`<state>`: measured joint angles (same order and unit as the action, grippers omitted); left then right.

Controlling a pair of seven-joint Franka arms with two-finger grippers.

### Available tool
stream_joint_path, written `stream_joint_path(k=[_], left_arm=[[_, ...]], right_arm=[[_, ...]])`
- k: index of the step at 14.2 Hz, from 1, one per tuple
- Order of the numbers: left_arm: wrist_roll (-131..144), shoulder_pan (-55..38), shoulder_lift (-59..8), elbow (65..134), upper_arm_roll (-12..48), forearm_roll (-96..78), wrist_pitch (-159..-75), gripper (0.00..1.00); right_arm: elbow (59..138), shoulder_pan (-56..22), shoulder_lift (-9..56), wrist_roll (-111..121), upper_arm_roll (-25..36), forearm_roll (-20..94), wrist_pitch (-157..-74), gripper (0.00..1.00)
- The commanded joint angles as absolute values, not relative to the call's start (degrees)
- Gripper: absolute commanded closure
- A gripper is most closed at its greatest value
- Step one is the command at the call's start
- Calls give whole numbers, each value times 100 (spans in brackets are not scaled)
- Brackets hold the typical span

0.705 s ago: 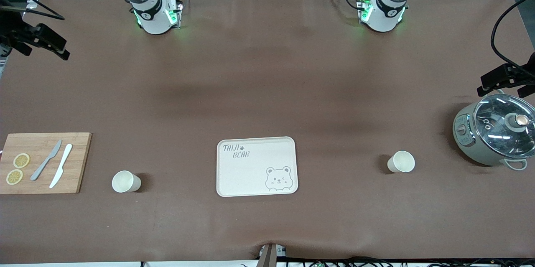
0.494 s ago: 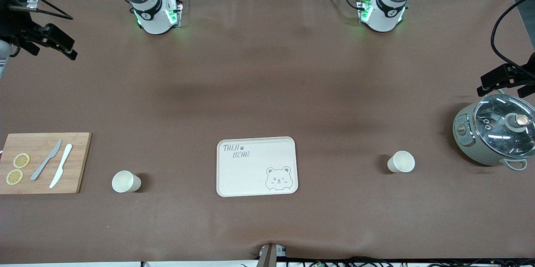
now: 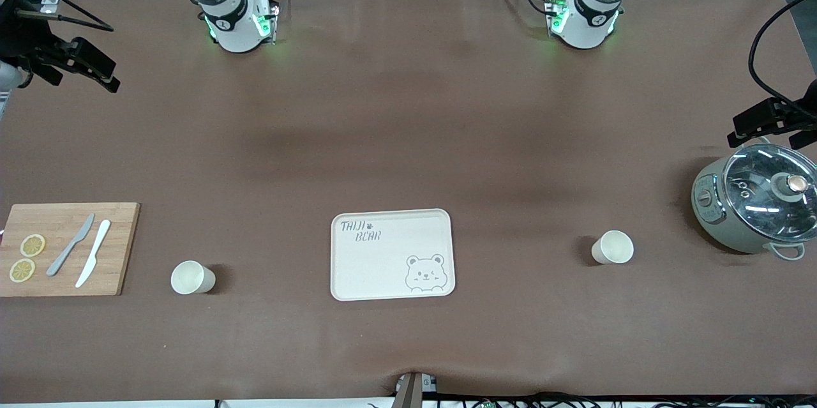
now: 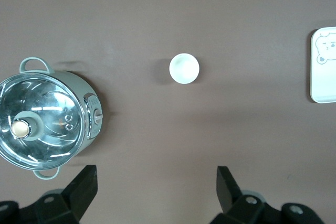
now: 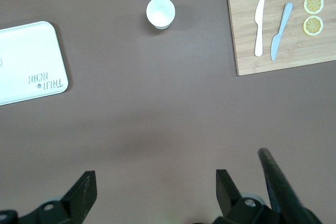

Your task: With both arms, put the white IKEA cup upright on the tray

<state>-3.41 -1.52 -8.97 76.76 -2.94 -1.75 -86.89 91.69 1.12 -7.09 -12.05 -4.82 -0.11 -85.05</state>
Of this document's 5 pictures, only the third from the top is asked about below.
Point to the white IKEA cup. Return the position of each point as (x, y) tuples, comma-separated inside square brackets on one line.
[(188, 278), (614, 247)]

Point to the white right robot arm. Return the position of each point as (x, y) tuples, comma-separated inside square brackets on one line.
[(233, 18)]

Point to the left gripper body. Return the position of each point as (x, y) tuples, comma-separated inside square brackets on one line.
[(805, 108)]

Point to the grey mount bracket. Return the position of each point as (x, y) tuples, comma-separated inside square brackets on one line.
[(412, 389)]

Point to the lemon slice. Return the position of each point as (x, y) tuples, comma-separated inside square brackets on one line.
[(22, 270), (32, 245)]

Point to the brown table cover mat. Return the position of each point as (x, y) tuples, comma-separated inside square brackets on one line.
[(408, 108)]

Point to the wooden cutting board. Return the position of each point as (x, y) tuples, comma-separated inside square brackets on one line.
[(121, 248)]

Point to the grey plastic knife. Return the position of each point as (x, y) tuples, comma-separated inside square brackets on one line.
[(69, 248)]

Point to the beige bear print tray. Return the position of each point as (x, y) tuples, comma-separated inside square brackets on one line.
[(389, 267)]

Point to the grey electric cooking pot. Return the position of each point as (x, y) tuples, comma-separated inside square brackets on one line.
[(708, 204)]

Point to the white plastic knife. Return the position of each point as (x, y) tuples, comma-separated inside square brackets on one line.
[(96, 248)]

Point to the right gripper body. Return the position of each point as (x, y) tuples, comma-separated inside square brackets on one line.
[(19, 39)]

